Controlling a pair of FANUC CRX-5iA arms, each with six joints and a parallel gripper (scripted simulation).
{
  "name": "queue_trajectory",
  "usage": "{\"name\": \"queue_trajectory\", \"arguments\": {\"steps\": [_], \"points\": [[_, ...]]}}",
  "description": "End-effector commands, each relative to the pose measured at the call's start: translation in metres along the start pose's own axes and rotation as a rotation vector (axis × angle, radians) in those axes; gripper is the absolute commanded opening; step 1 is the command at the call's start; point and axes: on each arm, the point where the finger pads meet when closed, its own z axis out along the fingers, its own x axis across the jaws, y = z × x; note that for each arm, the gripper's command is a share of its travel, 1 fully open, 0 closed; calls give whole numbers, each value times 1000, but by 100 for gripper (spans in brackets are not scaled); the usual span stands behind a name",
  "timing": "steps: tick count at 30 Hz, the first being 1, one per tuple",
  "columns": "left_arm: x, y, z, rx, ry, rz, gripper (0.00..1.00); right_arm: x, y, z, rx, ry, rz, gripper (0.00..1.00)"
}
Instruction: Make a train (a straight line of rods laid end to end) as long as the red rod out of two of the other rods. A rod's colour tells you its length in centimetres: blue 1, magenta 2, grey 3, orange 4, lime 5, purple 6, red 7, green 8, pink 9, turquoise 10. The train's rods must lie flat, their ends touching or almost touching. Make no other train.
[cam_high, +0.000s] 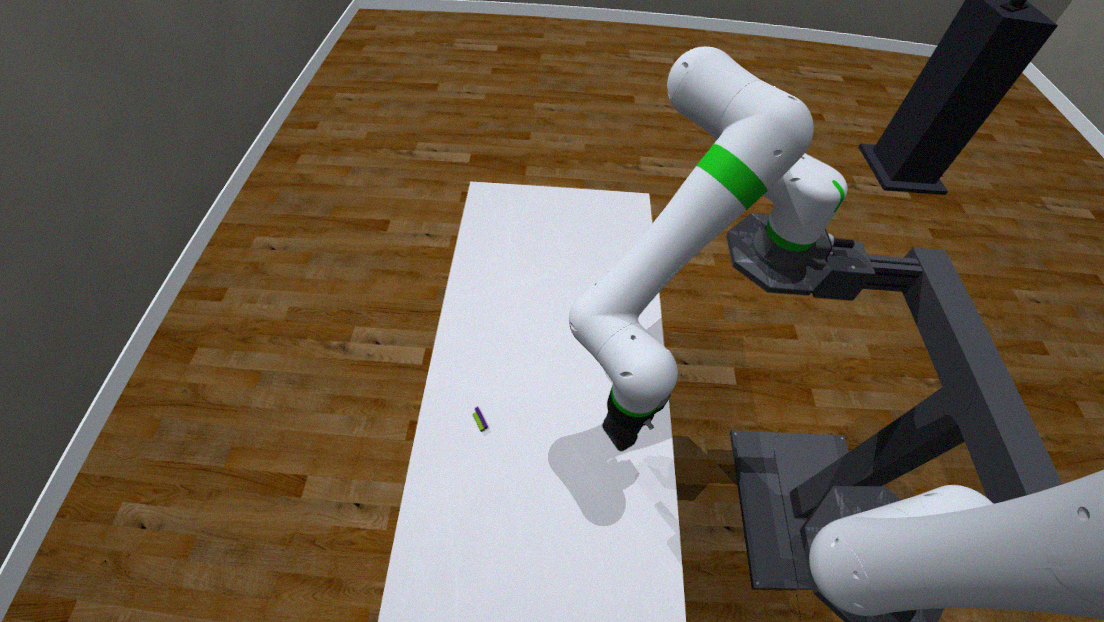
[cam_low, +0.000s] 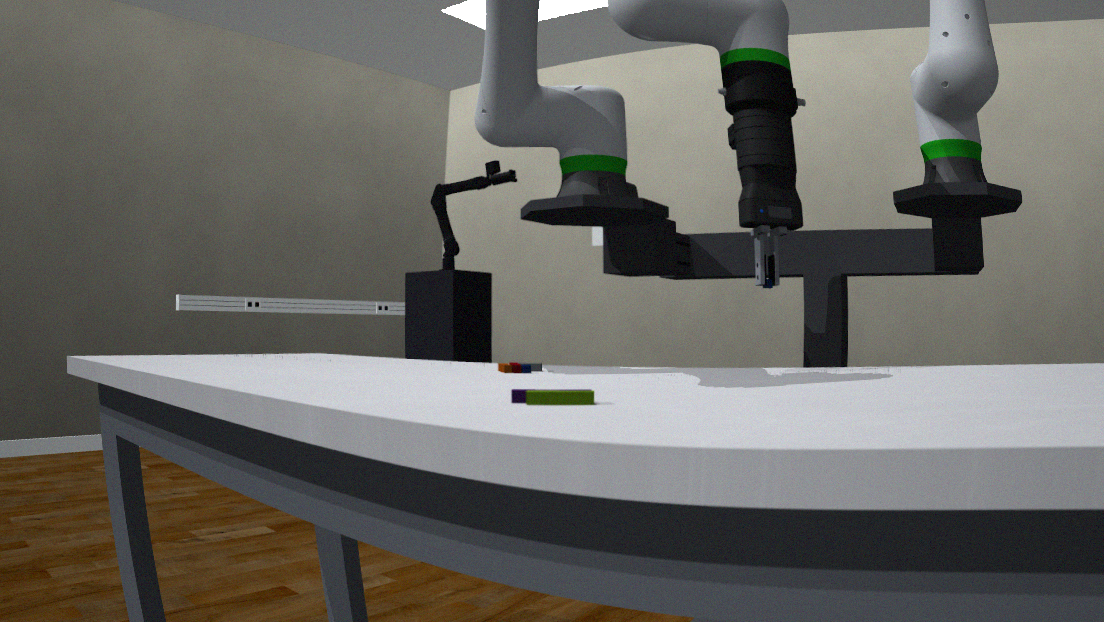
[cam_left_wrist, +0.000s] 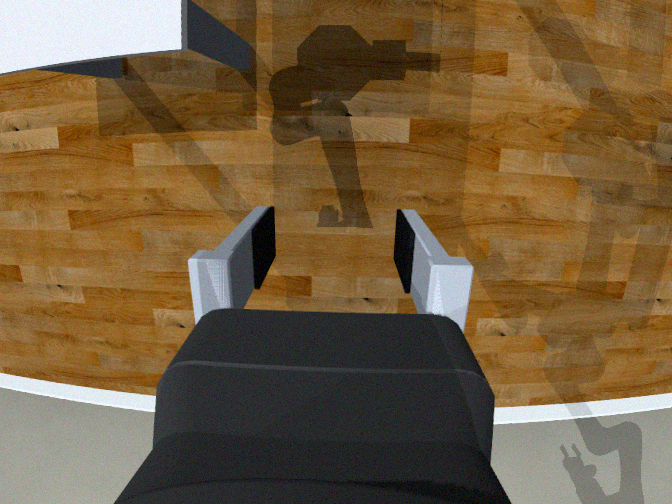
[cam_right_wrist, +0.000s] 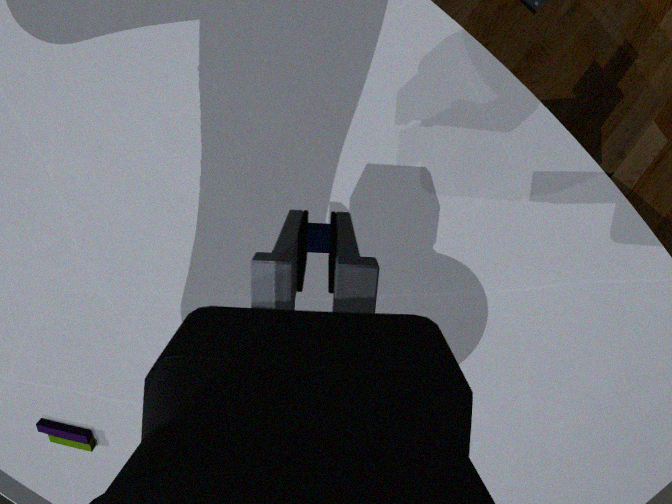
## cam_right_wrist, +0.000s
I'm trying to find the lime green rod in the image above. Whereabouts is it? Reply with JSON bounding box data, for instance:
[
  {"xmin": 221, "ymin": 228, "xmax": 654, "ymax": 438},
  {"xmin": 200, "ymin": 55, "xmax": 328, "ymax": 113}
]
[{"xmin": 48, "ymin": 434, "xmax": 96, "ymax": 452}]

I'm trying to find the dark purple rod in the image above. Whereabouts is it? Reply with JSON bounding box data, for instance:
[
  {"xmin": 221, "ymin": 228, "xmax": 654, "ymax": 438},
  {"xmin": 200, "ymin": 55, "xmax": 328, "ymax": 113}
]
[{"xmin": 36, "ymin": 418, "xmax": 93, "ymax": 444}]

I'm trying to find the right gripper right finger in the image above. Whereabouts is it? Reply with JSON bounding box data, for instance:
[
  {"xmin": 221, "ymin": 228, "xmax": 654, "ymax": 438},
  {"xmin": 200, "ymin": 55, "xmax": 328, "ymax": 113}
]
[{"xmin": 329, "ymin": 212, "xmax": 379, "ymax": 313}]

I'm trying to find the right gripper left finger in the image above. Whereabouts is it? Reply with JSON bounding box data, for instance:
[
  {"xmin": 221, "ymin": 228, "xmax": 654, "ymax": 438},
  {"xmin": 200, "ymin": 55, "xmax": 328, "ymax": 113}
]
[{"xmin": 250, "ymin": 210, "xmax": 308, "ymax": 310}]

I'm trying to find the small blue block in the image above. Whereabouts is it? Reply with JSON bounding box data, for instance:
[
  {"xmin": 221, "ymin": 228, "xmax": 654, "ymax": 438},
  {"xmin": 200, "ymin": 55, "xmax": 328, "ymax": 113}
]
[{"xmin": 306, "ymin": 223, "xmax": 330, "ymax": 253}]

